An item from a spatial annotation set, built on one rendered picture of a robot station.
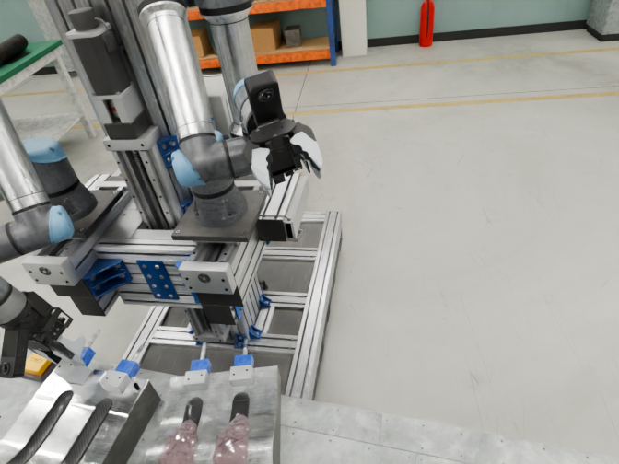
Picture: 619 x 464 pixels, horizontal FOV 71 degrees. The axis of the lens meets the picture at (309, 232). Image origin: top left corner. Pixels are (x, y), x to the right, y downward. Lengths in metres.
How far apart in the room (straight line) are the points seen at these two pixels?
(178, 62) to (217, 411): 0.74
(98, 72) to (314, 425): 1.00
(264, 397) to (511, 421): 1.22
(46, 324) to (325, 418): 0.64
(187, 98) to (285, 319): 1.33
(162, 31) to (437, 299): 1.84
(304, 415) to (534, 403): 1.23
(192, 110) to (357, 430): 0.76
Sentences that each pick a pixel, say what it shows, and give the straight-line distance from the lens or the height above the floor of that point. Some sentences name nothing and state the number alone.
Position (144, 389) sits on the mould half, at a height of 0.89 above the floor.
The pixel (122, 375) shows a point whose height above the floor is 0.92.
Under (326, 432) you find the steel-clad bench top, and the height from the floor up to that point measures 0.80.
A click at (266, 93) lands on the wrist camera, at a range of 0.65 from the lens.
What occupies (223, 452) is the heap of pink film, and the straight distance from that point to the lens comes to 0.95.
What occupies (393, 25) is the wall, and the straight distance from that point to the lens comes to 5.96.
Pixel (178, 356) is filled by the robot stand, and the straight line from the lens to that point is 2.05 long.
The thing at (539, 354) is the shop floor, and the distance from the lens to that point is 2.25.
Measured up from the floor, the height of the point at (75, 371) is 0.93.
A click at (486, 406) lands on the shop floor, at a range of 2.05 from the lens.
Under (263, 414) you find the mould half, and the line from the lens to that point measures 1.03.
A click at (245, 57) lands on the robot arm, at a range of 1.07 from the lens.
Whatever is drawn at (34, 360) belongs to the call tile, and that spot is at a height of 0.84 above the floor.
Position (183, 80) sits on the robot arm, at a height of 1.48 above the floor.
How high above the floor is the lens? 1.75
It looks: 39 degrees down
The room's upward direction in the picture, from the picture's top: 8 degrees counter-clockwise
